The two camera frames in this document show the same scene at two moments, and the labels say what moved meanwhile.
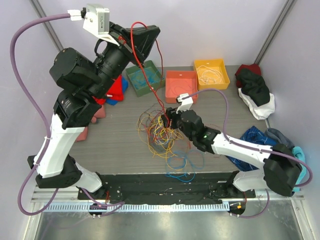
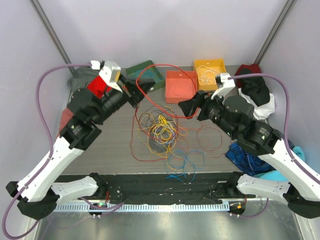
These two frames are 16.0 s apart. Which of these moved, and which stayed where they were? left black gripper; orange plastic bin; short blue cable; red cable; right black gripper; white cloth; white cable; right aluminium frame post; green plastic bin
Moved: red cable; right black gripper; left black gripper
Stayed: green plastic bin; white cable; white cloth; right aluminium frame post; orange plastic bin; short blue cable
